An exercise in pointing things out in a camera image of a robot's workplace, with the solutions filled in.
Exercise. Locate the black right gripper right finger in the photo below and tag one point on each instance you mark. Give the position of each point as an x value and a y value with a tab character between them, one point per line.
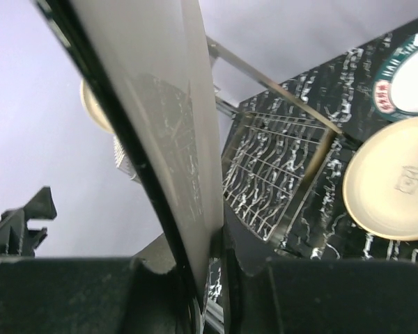
318	296

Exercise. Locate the white round plate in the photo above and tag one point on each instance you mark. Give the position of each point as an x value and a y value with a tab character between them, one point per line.
380	185

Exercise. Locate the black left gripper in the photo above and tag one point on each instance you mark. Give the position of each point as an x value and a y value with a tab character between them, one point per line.
16	237

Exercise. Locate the white plate teal rim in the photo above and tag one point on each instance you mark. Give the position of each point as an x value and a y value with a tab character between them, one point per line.
395	88

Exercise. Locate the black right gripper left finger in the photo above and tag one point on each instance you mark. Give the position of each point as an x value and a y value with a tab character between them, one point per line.
113	295

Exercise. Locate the stainless steel dish rack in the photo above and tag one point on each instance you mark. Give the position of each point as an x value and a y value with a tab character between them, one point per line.
279	141

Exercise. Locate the cream round plate rear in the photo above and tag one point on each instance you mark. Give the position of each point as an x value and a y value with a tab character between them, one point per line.
93	109

